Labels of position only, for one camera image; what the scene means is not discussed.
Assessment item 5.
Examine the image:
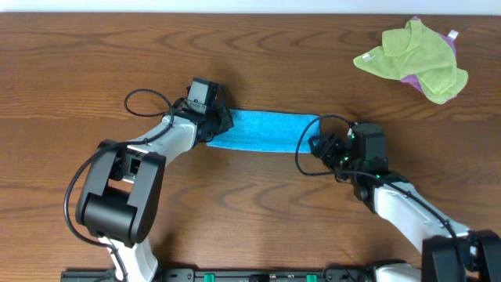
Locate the blue microfiber cloth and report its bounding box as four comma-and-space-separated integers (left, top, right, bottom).
207, 109, 320, 154

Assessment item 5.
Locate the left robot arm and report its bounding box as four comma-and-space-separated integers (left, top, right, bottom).
67, 99, 233, 281

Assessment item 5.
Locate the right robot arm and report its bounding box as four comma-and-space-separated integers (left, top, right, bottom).
308, 132, 500, 281

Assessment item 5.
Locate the purple microfiber cloth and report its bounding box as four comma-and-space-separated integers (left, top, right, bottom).
401, 16, 468, 104

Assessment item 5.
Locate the green microfiber cloth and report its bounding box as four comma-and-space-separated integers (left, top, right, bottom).
353, 17, 468, 104

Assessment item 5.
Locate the right black camera cable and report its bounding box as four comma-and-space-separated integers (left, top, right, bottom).
294, 114, 467, 282

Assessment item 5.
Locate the black camera cable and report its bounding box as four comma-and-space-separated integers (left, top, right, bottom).
63, 88, 185, 282
294, 114, 467, 282

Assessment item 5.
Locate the left black camera cable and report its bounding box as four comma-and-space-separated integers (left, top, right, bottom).
63, 88, 185, 282

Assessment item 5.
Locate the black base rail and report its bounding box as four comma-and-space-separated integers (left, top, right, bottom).
60, 267, 377, 282

